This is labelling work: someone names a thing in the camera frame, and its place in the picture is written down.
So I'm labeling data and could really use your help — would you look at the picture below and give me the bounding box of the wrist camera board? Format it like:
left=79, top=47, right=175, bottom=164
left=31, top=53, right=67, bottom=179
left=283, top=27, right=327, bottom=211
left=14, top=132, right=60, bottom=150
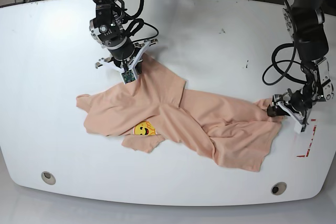
left=120, top=69, right=138, bottom=84
left=294, top=122, right=307, bottom=134

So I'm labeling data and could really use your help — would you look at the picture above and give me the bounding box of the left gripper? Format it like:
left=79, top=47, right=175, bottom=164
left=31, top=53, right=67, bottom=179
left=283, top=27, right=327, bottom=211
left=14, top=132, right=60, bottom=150
left=267, top=89, right=314, bottom=125

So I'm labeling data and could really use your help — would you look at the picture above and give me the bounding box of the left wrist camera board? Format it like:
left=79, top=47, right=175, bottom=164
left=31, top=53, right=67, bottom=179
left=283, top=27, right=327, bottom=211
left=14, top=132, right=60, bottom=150
left=294, top=122, right=307, bottom=134

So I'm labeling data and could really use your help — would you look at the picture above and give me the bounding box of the peach T-shirt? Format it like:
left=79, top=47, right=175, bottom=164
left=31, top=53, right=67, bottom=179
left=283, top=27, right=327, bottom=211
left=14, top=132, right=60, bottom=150
left=76, top=56, right=282, bottom=172

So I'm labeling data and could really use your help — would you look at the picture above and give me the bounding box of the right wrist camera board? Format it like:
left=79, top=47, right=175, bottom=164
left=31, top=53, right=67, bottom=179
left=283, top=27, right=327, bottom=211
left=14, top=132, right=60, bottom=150
left=120, top=69, right=138, bottom=84

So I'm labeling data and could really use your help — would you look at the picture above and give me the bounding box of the table grommet hole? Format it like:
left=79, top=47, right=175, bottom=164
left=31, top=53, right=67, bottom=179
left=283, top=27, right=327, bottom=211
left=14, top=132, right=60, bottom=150
left=41, top=172, right=56, bottom=185
left=271, top=182, right=287, bottom=196

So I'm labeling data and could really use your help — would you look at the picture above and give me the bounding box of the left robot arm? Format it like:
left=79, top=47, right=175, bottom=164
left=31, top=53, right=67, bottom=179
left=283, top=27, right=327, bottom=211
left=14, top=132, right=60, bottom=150
left=267, top=0, right=334, bottom=133

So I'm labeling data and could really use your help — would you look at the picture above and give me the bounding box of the red tape marking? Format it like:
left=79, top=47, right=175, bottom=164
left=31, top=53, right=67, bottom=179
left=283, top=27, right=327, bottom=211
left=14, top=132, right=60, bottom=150
left=293, top=119, right=318, bottom=158

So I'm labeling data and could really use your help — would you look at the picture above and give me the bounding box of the left table grommet hole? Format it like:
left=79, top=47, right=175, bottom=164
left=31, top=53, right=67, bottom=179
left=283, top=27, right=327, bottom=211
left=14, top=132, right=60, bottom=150
left=41, top=172, right=56, bottom=185

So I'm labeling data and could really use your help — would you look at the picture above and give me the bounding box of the right table grommet hole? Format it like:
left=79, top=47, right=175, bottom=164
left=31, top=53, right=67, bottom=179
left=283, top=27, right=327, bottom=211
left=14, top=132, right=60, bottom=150
left=271, top=182, right=287, bottom=196

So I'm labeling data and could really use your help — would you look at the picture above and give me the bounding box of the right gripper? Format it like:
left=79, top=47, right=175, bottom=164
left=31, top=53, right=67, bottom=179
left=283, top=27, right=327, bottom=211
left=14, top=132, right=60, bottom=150
left=94, top=38, right=158, bottom=75

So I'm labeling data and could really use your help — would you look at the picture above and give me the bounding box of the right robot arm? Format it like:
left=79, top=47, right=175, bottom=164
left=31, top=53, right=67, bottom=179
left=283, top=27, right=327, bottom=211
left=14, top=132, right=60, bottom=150
left=89, top=0, right=159, bottom=83

